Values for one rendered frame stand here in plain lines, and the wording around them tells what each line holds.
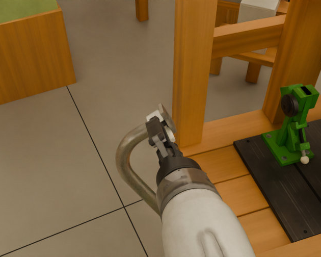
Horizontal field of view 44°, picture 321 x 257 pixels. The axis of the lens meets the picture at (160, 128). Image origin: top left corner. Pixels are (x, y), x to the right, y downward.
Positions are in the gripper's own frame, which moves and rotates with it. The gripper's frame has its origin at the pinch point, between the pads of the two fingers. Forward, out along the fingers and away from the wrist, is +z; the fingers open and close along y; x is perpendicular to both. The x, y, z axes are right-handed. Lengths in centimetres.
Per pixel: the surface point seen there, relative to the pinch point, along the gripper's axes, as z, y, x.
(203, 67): 44.2, -14.0, -16.4
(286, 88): 44, -36, -36
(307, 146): 36, -55, -33
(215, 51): 54, -16, -23
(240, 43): 55, -18, -32
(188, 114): 50, -29, -5
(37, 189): 137, -67, 98
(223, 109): 180, -112, -24
